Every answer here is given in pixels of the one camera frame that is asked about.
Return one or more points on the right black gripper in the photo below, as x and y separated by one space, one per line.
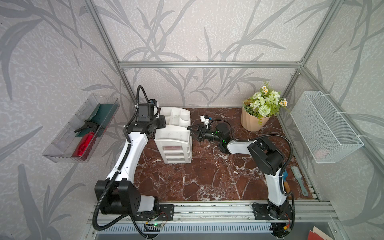
202 130

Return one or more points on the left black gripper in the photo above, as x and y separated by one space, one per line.
162 124

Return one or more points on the white plastic drawer organizer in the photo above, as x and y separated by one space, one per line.
175 134

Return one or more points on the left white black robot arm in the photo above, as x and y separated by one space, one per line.
117 195

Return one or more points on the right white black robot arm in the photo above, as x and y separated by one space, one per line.
269 160

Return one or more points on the red item in lower drawer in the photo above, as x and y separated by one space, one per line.
172 148

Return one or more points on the green card in bin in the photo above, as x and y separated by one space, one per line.
101 115

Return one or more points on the black clamp in bin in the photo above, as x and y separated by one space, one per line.
87 125

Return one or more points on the potted white flower plant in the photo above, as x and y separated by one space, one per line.
259 108

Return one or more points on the red brush in bin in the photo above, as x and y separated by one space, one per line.
83 145

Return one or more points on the green circuit board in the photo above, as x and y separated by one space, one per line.
154 226

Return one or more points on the blue garden hand rake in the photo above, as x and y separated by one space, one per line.
286 184

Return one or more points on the red paper at corner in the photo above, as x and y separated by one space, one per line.
317 234

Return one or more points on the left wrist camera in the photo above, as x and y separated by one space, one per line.
154 108

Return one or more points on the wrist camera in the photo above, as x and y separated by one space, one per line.
206 120
154 108

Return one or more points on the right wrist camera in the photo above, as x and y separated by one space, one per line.
206 120

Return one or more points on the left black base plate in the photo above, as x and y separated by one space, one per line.
163 211

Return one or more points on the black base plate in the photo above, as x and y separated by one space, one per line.
269 212
163 211

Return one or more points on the clear plastic wall bin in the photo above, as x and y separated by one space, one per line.
78 140

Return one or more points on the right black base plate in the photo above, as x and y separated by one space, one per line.
269 212

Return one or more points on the white wire mesh basket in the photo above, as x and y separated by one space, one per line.
327 134

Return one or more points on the aluminium front rail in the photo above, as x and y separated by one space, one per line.
242 212

